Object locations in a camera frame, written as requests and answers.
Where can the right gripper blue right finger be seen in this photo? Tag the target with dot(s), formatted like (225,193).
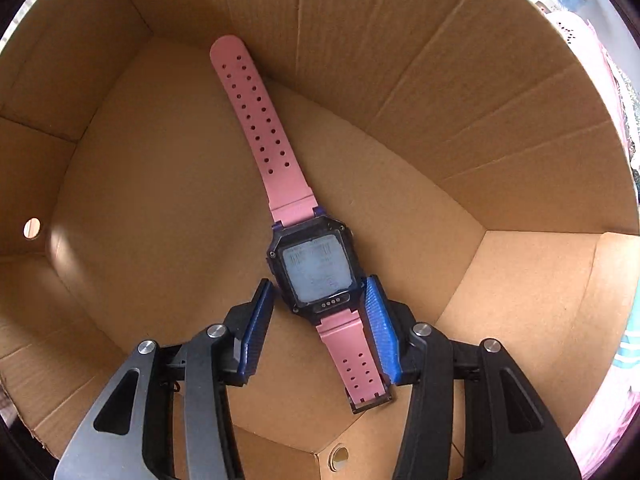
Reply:
(382,329)

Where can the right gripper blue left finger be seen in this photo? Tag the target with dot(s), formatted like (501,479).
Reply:
(256,318)

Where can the pink strap smartwatch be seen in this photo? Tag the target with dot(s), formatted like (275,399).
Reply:
(311,255)

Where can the brown cardboard box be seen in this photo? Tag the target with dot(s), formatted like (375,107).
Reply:
(461,140)

